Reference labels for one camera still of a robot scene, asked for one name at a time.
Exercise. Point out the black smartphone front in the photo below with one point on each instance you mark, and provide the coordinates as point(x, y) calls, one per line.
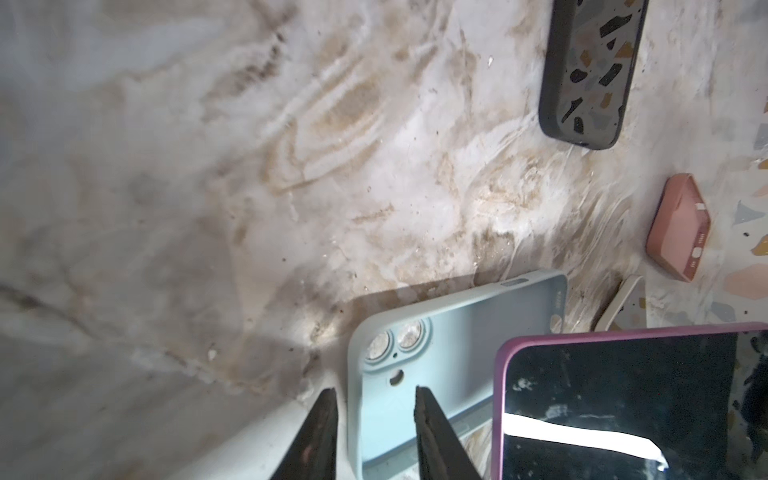
point(666, 403)

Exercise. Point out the light blue phone case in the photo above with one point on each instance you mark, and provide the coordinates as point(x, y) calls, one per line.
point(446, 344)

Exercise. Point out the black smartphone right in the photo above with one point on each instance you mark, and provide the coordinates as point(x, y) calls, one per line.
point(627, 310)

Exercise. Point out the black phone case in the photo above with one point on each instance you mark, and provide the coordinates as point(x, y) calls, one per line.
point(589, 65)

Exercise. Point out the pink phone case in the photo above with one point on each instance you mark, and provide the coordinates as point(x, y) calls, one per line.
point(680, 228)

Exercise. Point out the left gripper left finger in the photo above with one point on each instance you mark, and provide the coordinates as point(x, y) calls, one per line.
point(313, 453)

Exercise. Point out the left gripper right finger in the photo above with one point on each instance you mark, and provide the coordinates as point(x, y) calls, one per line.
point(441, 455)

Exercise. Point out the black smartphone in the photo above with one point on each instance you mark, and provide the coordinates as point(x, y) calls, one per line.
point(666, 403)
point(627, 310)

